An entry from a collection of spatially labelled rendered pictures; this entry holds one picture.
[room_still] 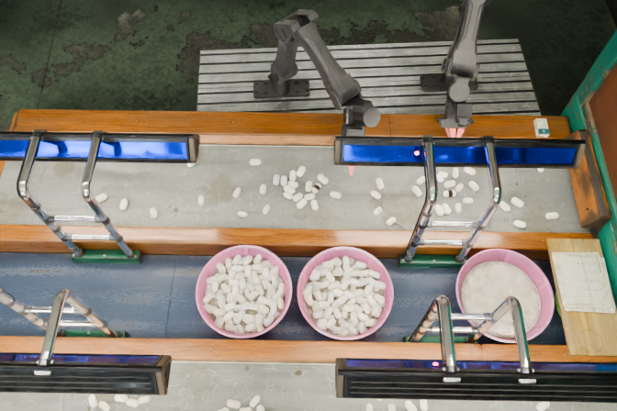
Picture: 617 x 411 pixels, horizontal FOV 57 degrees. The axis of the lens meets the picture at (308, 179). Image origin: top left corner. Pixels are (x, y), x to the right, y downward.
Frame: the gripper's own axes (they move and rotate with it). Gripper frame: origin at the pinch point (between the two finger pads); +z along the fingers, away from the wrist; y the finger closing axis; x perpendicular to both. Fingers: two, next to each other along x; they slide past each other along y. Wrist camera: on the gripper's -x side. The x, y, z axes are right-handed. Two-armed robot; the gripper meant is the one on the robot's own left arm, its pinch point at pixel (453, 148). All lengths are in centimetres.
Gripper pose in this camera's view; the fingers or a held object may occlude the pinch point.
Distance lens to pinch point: 181.3
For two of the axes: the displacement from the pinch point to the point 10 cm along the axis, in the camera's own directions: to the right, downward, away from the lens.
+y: 10.0, 0.2, -0.1
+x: 0.1, -2.0, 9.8
